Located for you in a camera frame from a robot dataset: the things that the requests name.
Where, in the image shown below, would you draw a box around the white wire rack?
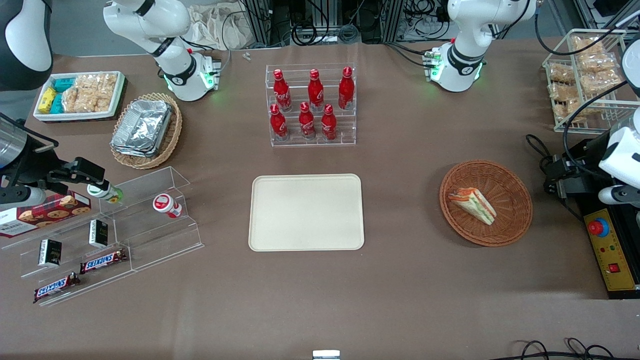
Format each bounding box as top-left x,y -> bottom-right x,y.
542,28 -> 640,134

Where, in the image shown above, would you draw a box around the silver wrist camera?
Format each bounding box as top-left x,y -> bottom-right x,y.
598,184 -> 640,206
0,185 -> 47,207

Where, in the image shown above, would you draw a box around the clear bag of fried snacks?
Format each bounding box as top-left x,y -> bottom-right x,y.
571,34 -> 619,57
577,53 -> 621,77
548,83 -> 585,125
579,73 -> 627,97
547,63 -> 576,84

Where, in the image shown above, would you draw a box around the small black box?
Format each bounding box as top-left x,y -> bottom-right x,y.
88,219 -> 109,249
38,238 -> 63,267

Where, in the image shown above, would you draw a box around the light wicker basket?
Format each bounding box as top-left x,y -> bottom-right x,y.
109,92 -> 184,170

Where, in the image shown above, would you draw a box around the green label white-lid bottle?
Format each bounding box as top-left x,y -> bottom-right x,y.
87,183 -> 124,204

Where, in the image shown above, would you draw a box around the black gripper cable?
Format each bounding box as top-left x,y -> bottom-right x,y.
0,112 -> 55,152
525,80 -> 632,172

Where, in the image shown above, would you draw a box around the clear acrylic bottle rack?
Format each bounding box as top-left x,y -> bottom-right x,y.
265,63 -> 358,148

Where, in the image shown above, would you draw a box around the white rectangular snack tray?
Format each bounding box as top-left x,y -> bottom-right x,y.
32,70 -> 126,123

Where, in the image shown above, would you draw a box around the black cables at table edge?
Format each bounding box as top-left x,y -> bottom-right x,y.
504,338 -> 622,360

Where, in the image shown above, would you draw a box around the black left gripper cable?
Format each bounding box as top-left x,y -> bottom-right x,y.
525,80 -> 632,172

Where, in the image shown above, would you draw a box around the clear bag of rice crackers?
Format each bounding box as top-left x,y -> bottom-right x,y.
75,73 -> 118,94
61,86 -> 98,114
95,88 -> 115,113

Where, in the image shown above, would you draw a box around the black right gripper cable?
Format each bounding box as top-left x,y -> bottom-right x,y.
0,112 -> 55,152

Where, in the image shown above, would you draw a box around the yellow snack packet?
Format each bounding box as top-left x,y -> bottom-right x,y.
38,87 -> 58,114

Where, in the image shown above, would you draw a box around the beige plastic tray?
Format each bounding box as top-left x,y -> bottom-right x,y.
248,173 -> 365,252

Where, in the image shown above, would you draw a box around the black arm base cables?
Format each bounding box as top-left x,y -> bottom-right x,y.
179,36 -> 232,67
384,41 -> 437,69

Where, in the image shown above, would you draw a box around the clear acrylic stepped display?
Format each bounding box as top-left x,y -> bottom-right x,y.
0,166 -> 205,307

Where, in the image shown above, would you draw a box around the red cola bottle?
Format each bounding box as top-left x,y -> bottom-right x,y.
269,103 -> 289,141
298,101 -> 317,141
307,69 -> 325,112
338,66 -> 356,111
320,103 -> 338,142
272,69 -> 293,112

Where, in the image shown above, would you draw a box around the Snickers chocolate bar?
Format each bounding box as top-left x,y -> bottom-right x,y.
33,272 -> 81,304
79,248 -> 128,275

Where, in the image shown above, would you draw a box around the black and yellow control box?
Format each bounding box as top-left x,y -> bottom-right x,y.
570,137 -> 640,300

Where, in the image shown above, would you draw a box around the red tartan cookie box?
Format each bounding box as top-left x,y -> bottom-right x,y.
0,192 -> 93,239

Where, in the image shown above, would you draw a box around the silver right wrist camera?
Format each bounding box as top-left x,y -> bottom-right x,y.
0,185 -> 47,207

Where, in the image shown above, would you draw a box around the brown wicker basket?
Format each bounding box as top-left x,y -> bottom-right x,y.
439,159 -> 534,248

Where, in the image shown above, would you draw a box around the black left arm base cables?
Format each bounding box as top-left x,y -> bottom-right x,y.
384,41 -> 437,69

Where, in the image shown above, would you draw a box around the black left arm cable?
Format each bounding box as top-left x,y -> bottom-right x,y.
534,0 -> 640,56

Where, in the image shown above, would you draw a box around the triangular sandwich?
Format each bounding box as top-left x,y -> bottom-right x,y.
447,187 -> 498,226

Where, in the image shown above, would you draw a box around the beige cloth bag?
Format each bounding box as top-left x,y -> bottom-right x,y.
187,4 -> 256,51

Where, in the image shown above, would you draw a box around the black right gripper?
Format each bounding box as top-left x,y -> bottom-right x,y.
10,142 -> 107,194

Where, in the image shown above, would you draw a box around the black equipment rack with cables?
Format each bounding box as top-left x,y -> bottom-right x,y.
240,0 -> 454,47

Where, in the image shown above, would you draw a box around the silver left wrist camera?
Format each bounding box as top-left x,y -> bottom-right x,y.
598,184 -> 640,206

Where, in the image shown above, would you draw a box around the small red-capped yogurt bottle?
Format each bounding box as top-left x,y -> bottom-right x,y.
152,193 -> 184,219

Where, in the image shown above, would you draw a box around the stacked aluminium foil containers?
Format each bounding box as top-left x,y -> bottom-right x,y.
111,99 -> 174,159

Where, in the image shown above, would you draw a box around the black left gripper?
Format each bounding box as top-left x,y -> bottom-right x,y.
543,139 -> 609,199

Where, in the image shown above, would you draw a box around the black right arm base cables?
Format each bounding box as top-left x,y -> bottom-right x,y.
179,36 -> 232,67

